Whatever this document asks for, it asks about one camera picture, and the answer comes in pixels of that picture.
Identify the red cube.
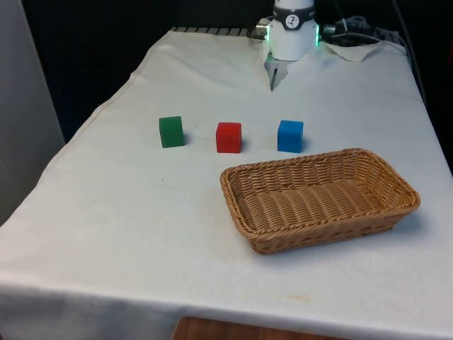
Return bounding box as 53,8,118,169
215,122,243,154

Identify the black cable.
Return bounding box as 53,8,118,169
332,30,386,45

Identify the green cube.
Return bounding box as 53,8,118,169
159,115,185,149

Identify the grey cable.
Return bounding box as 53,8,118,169
391,0,427,100

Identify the brown wicker basket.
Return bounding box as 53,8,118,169
219,147,422,256

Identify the blue cube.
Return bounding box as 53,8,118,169
277,119,304,154

